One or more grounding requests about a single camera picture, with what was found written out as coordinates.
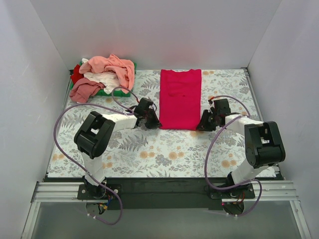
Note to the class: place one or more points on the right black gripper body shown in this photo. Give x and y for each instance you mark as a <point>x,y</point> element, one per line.
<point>206,120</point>

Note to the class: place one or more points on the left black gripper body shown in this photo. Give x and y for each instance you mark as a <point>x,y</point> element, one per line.
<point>150,119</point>

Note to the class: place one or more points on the magenta t shirt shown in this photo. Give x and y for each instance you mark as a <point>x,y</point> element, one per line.
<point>180,99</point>

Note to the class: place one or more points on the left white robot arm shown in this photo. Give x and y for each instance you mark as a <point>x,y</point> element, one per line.
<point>93,136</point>

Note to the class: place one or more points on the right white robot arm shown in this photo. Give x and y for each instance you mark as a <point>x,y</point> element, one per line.
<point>262,140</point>

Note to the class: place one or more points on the floral patterned table mat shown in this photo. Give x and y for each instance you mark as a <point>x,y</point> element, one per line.
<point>158,153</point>

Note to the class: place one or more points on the white t shirt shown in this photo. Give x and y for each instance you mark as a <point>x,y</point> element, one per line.
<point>108,79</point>

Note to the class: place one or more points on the salmon pink t shirt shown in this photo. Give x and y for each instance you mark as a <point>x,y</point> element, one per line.
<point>124,69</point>

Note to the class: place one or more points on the red t shirt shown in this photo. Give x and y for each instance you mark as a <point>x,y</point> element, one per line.
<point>75,76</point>

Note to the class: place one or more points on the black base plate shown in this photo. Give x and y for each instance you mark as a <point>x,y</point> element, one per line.
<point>165,193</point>

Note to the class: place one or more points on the aluminium frame rail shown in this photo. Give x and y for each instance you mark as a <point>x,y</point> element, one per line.
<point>56,213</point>

